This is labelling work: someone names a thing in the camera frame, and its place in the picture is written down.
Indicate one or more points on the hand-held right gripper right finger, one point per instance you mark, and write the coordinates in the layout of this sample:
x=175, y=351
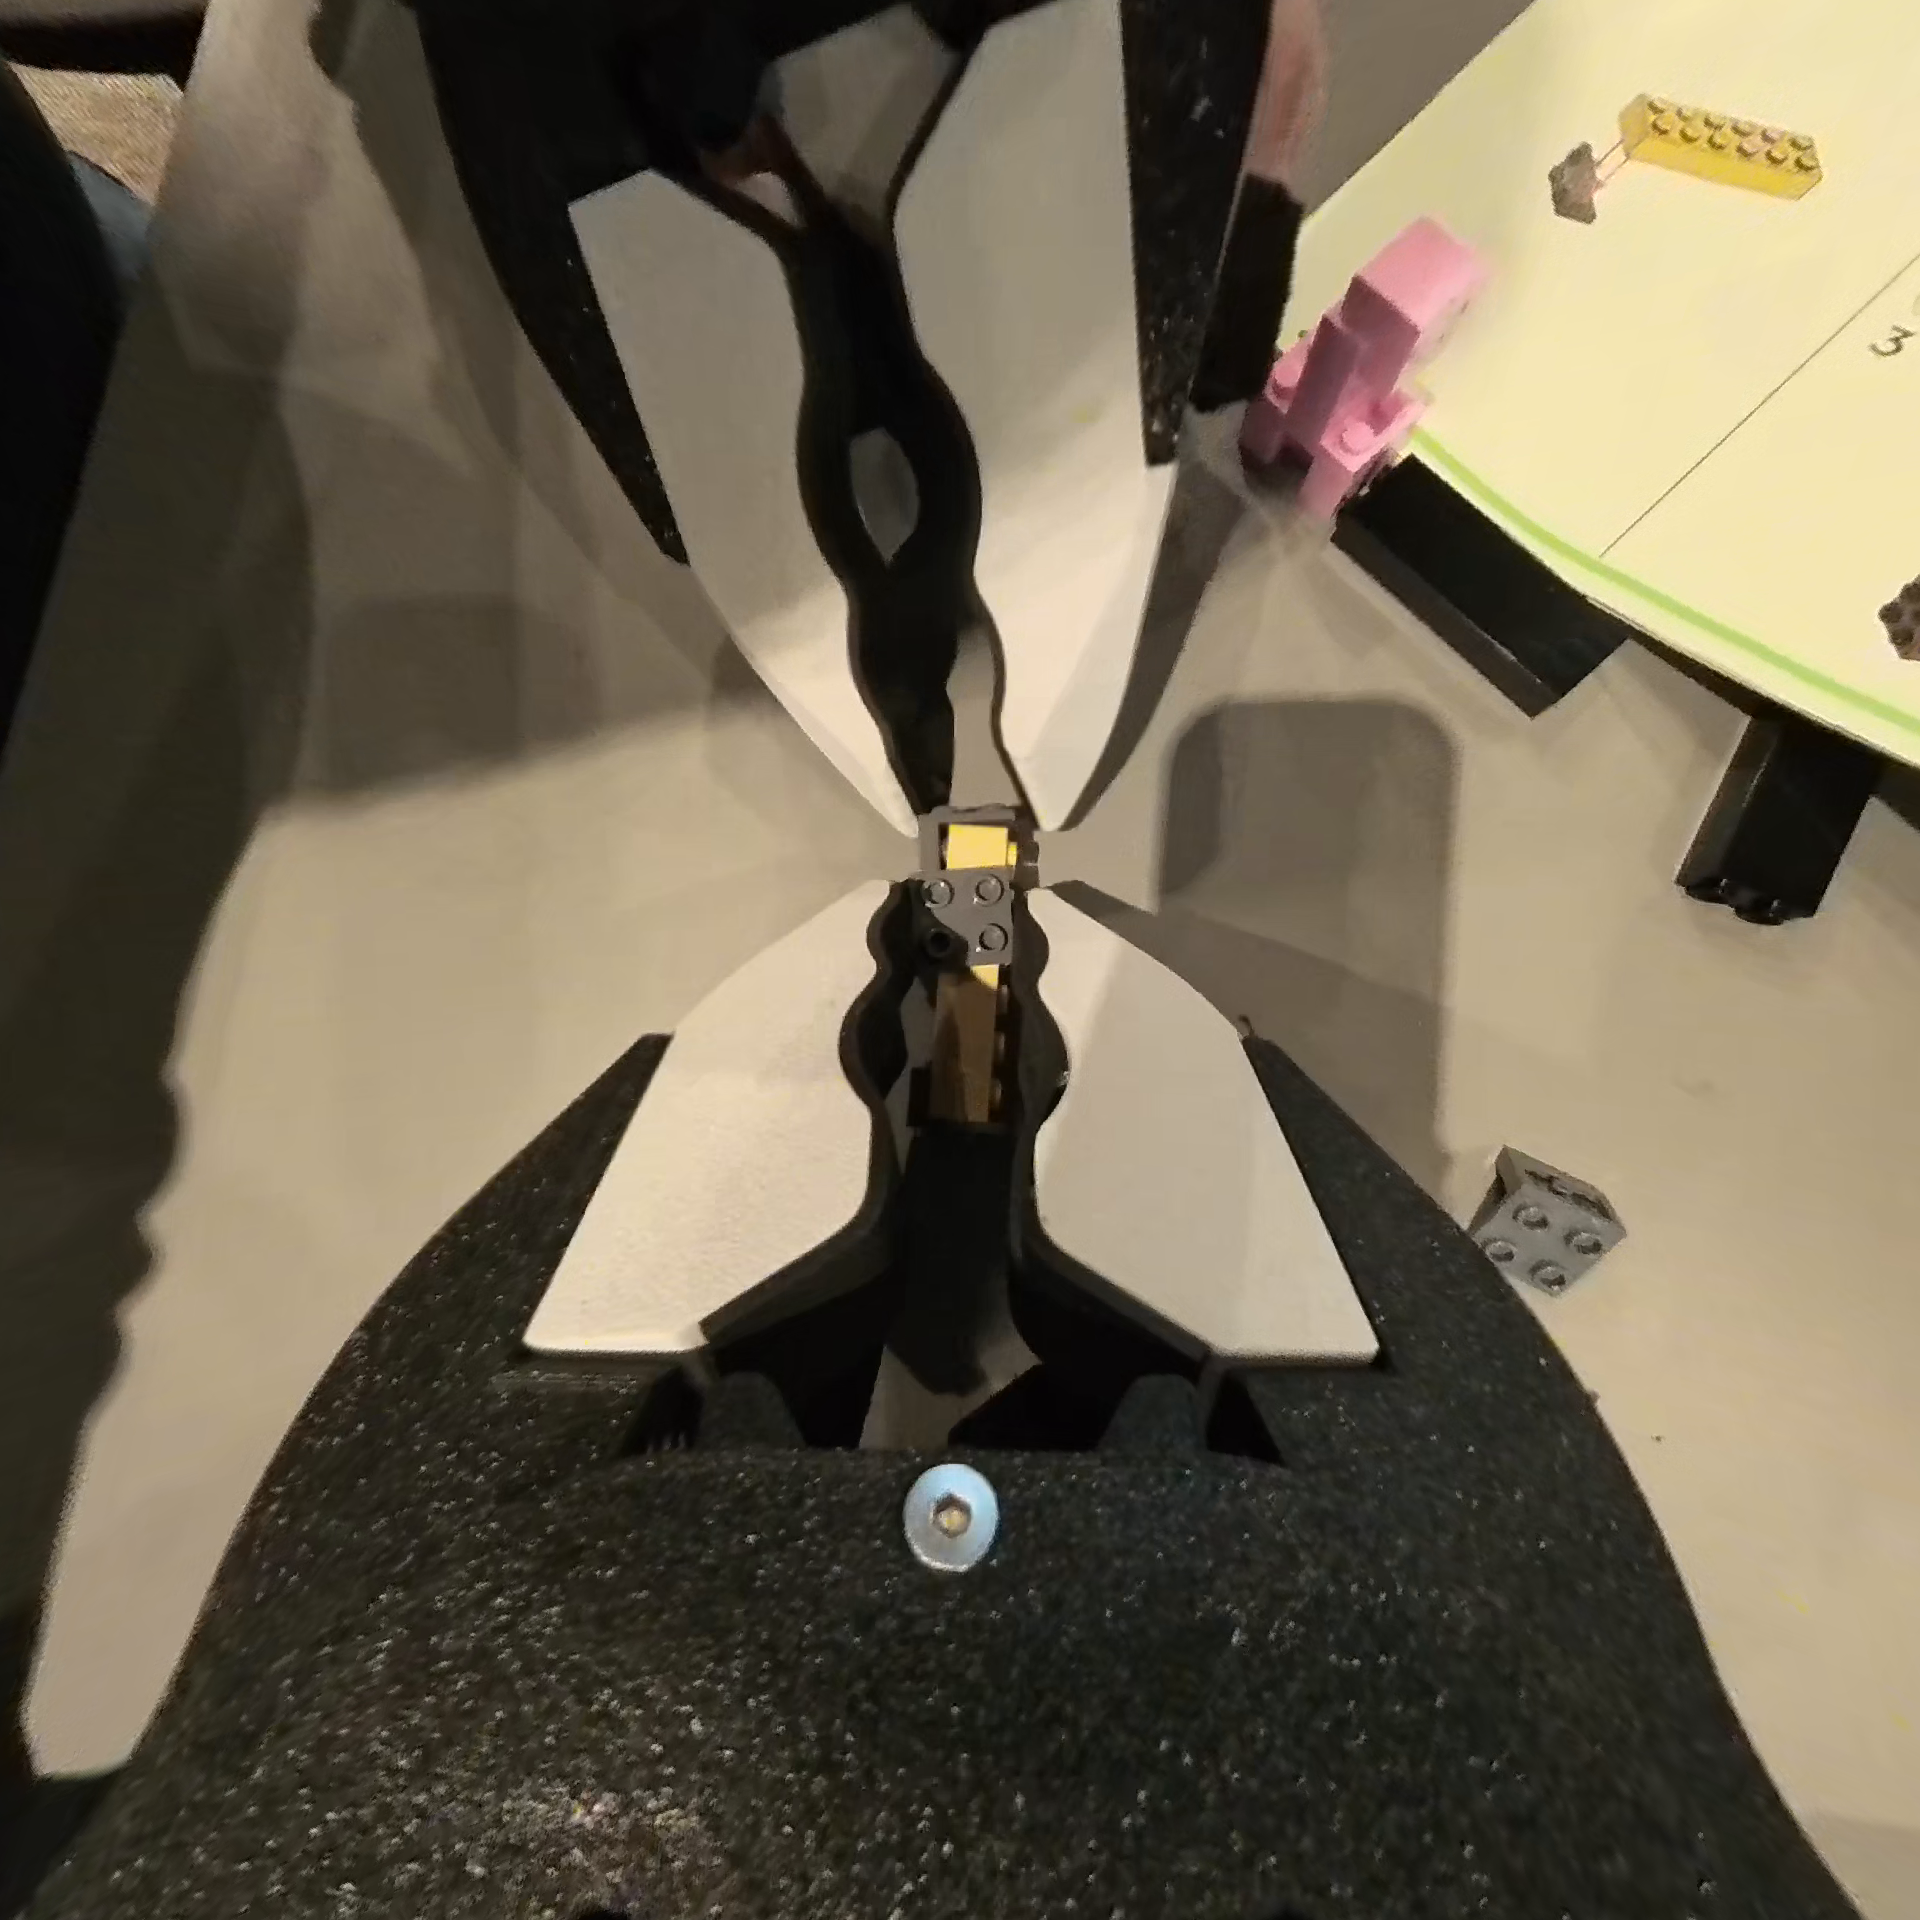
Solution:
x=1201, y=1170

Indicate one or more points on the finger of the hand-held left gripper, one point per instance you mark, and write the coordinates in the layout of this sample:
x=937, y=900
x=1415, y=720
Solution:
x=1067, y=376
x=720, y=434

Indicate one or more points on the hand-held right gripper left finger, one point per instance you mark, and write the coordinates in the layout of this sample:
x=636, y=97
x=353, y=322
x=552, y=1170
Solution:
x=720, y=1170

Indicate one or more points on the tan and dark brick assembly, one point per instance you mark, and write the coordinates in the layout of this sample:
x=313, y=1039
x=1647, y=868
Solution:
x=975, y=1050

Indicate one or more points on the grey desk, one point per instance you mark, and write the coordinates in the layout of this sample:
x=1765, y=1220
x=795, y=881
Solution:
x=451, y=974

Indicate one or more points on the pink toy brick pig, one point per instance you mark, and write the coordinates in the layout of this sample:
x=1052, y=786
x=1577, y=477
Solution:
x=1350, y=389

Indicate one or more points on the dark grey square brick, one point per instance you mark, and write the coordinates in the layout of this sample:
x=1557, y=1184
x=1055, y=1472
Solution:
x=1553, y=1224

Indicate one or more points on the long black brick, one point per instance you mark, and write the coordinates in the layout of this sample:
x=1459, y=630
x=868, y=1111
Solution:
x=1484, y=600

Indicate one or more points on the person's dark sweater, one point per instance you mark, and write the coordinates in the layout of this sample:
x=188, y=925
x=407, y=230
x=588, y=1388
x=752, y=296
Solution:
x=60, y=376

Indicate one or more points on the pale green instruction booklet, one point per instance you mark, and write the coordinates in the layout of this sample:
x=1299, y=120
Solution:
x=1681, y=389

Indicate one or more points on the black rectangular brick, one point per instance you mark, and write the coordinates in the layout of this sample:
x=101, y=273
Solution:
x=1787, y=818

